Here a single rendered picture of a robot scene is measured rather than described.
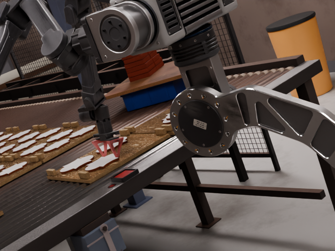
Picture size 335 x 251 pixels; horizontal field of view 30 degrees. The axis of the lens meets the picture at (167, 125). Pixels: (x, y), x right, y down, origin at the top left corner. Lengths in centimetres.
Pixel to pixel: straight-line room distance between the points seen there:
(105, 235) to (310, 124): 89
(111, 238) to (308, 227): 159
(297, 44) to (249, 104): 414
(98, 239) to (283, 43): 390
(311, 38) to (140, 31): 436
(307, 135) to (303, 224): 202
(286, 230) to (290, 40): 254
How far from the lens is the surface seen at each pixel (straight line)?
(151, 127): 273
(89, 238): 212
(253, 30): 716
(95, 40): 153
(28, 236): 208
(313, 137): 157
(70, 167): 256
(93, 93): 238
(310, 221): 358
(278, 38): 576
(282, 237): 349
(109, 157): 246
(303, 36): 573
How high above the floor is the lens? 155
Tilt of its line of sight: 13 degrees down
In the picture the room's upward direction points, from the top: 20 degrees counter-clockwise
